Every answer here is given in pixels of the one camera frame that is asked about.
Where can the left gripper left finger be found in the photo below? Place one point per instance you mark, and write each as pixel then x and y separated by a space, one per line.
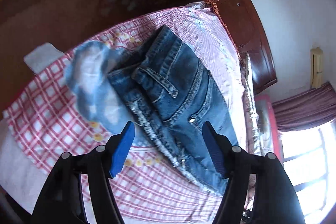
pixel 61 198

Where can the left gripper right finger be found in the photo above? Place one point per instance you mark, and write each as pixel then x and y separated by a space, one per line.
pixel 275 199

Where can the blue denim jeans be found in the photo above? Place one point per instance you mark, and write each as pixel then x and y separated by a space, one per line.
pixel 171 94

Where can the pink checked bed sheet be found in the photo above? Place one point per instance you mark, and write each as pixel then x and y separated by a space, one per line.
pixel 70 106

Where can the floral beige quilt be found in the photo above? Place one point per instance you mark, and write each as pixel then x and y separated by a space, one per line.
pixel 253 140

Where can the maroon curtain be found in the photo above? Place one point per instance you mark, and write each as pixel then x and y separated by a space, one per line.
pixel 306 110

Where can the dark wooden headboard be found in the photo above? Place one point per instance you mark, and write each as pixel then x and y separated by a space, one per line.
pixel 244 25

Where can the window with dark frame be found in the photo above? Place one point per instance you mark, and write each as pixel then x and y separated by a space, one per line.
pixel 309 161

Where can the pink bed guard rail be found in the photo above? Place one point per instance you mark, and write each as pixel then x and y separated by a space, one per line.
pixel 268 132

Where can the beige wall air conditioner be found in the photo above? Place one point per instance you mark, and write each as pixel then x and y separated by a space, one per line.
pixel 316 78

